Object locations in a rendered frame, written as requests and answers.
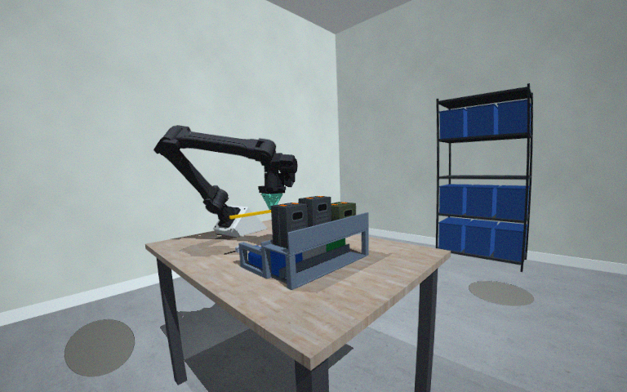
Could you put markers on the olive green case with orange latches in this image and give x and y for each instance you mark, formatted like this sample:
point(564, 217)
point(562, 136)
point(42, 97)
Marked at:
point(342, 210)

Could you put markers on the grey open bin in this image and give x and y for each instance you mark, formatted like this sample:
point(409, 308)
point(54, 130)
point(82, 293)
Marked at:
point(314, 252)

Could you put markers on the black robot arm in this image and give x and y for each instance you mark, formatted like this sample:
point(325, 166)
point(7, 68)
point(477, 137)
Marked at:
point(215, 198)

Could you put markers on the dark grey case with orange latches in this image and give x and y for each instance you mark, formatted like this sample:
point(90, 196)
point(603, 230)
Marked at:
point(319, 209)
point(287, 217)

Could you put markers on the green open bin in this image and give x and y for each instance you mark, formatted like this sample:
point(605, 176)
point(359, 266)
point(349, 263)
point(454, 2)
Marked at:
point(336, 244)

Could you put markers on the blue bin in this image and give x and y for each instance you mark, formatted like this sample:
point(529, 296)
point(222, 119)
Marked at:
point(277, 260)

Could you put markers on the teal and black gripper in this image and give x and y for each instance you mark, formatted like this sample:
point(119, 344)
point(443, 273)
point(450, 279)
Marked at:
point(269, 192)

